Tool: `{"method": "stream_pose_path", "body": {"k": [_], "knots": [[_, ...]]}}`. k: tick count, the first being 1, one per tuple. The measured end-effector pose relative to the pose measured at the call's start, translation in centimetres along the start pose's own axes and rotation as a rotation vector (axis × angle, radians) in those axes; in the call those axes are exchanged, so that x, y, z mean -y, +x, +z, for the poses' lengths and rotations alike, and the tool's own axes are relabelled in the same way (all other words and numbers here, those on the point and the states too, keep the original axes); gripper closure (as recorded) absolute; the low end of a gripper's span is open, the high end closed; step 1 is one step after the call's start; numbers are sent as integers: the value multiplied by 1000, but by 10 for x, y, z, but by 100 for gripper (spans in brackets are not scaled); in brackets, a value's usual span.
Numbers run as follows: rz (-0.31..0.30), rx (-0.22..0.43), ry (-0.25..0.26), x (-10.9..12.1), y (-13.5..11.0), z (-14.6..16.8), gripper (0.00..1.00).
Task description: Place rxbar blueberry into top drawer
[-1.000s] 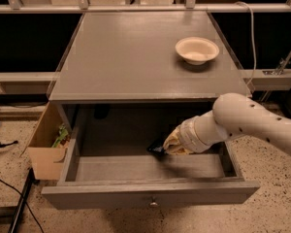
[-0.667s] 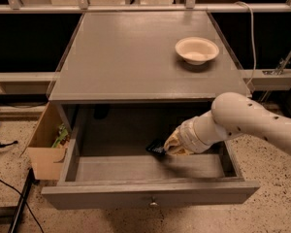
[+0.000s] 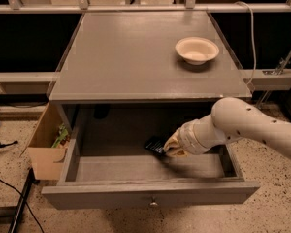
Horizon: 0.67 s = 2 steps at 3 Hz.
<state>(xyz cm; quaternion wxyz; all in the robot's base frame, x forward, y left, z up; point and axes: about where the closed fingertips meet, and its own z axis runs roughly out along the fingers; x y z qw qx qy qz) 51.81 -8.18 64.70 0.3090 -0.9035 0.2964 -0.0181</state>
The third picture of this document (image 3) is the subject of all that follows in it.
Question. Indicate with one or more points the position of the upper metal rail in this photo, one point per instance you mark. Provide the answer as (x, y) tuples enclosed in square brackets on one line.
[(211, 8)]

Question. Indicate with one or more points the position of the small metal drawer knob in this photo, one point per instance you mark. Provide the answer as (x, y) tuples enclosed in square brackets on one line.
[(153, 202)]

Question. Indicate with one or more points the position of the grey wooden cabinet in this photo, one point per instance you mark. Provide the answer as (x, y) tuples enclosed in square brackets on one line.
[(131, 58)]

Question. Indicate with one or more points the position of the open grey top drawer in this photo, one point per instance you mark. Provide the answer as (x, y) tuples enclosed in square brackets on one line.
[(106, 165)]

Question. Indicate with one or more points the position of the dark blue rxbar wrapper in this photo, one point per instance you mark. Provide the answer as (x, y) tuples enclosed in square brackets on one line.
[(155, 145)]

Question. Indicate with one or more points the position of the brown cardboard box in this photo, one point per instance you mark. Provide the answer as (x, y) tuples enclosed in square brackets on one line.
[(46, 160)]

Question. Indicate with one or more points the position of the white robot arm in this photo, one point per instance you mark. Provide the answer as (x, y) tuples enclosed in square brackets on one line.
[(229, 120)]

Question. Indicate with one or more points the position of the white ribbed gripper body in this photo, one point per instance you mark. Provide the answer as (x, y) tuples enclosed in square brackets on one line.
[(186, 138)]

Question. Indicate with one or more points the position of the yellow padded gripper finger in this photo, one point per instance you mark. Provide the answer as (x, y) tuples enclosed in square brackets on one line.
[(172, 142), (176, 152)]

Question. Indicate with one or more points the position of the white paper bowl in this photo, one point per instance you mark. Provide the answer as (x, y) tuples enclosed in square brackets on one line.
[(196, 50)]

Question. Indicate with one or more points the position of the black bar on floor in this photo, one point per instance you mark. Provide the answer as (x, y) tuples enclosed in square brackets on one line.
[(22, 202)]

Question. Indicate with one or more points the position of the green item in box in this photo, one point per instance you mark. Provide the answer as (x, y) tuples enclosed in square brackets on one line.
[(61, 137)]

